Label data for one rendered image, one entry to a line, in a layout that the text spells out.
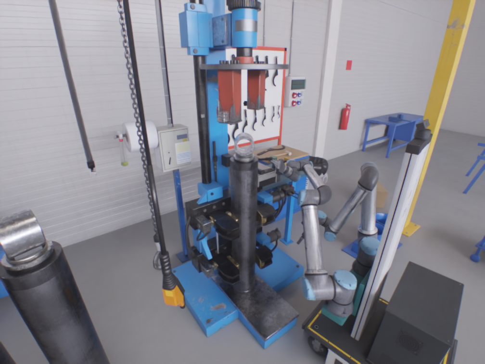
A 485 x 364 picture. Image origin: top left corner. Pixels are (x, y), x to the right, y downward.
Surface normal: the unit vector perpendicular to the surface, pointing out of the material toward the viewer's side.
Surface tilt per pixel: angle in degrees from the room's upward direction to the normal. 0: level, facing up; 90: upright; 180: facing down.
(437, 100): 90
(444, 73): 90
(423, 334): 90
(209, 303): 0
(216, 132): 90
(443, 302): 0
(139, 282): 0
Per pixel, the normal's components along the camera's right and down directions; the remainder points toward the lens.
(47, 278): 0.85, 0.22
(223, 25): -0.81, 0.25
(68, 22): 0.59, 0.34
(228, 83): -0.47, 0.37
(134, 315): 0.00, -0.91
